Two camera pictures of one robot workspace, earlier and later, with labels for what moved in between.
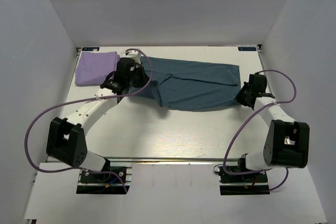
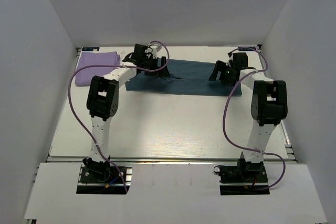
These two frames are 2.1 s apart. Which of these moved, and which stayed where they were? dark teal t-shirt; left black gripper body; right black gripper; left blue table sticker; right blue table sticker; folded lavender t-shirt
Moved: dark teal t-shirt; left black gripper body; right black gripper
Stayed: folded lavender t-shirt; left blue table sticker; right blue table sticker
